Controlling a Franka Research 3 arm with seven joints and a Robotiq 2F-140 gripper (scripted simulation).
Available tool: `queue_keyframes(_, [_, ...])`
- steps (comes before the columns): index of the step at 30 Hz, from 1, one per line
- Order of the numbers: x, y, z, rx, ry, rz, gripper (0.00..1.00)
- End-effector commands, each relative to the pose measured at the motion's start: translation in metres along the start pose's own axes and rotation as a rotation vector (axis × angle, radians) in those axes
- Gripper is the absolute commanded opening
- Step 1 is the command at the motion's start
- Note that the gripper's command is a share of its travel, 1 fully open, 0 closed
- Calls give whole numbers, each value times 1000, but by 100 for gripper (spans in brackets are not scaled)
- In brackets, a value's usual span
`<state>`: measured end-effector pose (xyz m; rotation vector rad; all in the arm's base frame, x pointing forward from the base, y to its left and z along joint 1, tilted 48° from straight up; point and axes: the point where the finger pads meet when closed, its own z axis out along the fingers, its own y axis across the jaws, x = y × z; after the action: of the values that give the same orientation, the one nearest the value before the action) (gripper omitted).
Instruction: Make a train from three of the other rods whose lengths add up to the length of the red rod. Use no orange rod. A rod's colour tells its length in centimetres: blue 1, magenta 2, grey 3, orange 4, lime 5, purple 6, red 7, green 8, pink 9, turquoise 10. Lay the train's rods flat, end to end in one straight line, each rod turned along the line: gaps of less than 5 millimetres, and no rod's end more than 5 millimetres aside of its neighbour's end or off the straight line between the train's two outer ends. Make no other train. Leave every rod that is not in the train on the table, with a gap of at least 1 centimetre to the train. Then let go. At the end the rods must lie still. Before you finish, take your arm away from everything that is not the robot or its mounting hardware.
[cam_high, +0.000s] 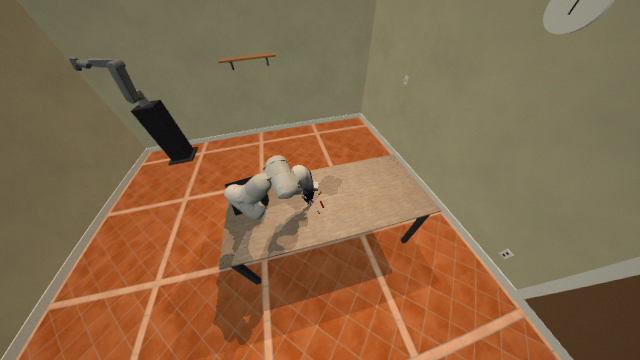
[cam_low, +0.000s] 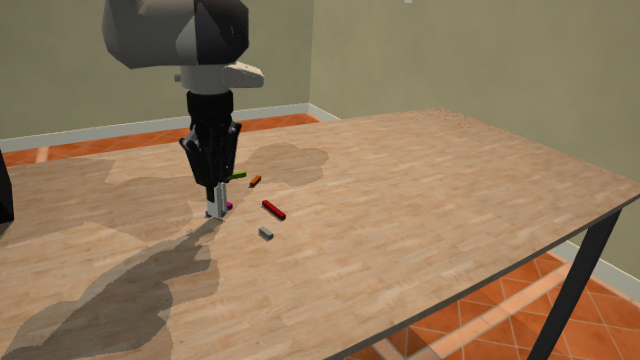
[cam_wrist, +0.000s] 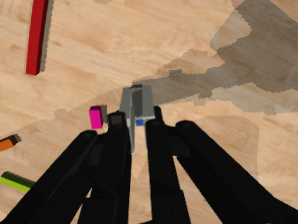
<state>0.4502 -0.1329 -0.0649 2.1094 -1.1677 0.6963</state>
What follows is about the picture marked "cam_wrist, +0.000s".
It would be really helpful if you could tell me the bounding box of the grey rectangular bar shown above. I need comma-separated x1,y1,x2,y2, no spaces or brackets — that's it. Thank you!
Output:
131,84,143,120

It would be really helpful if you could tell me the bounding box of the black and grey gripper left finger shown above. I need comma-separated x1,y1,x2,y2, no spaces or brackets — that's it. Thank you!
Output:
0,87,135,224

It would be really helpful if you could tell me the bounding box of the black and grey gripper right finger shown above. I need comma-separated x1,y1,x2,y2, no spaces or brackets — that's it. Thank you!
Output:
142,85,298,224

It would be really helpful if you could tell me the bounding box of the lime green rod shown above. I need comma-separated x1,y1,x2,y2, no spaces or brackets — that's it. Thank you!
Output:
0,172,35,193

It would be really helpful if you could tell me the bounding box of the orange rod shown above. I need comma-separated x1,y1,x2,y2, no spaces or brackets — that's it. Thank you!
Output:
0,135,18,152

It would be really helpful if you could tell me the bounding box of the red rod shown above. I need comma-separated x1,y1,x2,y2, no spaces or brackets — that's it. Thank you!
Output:
26,0,49,76

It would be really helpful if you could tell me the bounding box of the small blue block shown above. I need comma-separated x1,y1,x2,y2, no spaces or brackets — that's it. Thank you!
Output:
135,120,144,126

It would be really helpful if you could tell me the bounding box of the small magenta block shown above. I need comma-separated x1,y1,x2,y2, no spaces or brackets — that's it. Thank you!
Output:
89,106,103,129

